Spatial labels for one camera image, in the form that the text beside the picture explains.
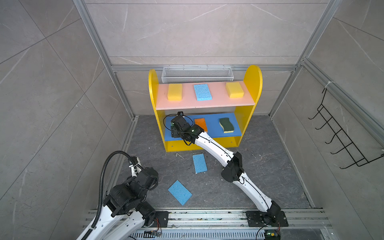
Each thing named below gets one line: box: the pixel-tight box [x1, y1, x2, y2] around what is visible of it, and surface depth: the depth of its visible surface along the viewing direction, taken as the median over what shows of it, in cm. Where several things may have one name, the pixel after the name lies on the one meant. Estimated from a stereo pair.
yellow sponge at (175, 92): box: [167, 83, 183, 101], surface depth 74 cm
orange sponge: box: [195, 118, 208, 132], surface depth 97 cm
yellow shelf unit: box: [149, 65, 263, 152], surface depth 76 cm
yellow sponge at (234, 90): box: [225, 82, 245, 99], surface depth 75 cm
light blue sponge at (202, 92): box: [193, 83, 213, 101], surface depth 75 cm
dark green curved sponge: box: [219, 117, 234, 134], surface depth 95 cm
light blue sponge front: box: [167, 179, 193, 206], surface depth 83 cm
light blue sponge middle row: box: [192, 153, 208, 174], surface depth 94 cm
